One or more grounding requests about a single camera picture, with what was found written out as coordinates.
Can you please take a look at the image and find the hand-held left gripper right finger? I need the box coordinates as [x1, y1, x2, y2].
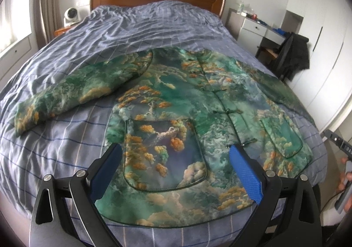
[229, 144, 322, 247]

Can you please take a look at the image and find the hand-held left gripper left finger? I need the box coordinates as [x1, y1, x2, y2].
[29, 143, 123, 247]

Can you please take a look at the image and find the green printed padded jacket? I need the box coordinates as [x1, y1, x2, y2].
[15, 48, 321, 228]

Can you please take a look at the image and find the person's right hand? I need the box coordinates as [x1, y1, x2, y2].
[338, 157, 352, 191]

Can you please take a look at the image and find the white wardrobe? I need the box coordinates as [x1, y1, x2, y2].
[286, 0, 352, 133]

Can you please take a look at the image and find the black jacket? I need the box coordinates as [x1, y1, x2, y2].
[275, 32, 311, 81]

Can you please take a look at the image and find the wooden chair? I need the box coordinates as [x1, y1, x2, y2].
[256, 45, 279, 64]

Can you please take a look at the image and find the blue checked duvet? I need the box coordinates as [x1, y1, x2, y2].
[0, 0, 330, 247]

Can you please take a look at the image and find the white desk with drawer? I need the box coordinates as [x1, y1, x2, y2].
[227, 8, 288, 58]

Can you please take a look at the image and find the white window cabinet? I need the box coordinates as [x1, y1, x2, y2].
[0, 35, 37, 85]

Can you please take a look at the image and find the wooden nightstand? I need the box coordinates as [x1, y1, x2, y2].
[54, 25, 75, 36]

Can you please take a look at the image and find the white table fan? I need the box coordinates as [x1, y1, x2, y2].
[64, 8, 81, 27]

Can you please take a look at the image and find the beige curtain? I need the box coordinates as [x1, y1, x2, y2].
[36, 0, 64, 44]

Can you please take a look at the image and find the white sheer curtain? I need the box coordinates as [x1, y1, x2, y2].
[0, 0, 33, 52]

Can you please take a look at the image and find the thin cable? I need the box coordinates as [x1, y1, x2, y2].
[320, 189, 341, 212]

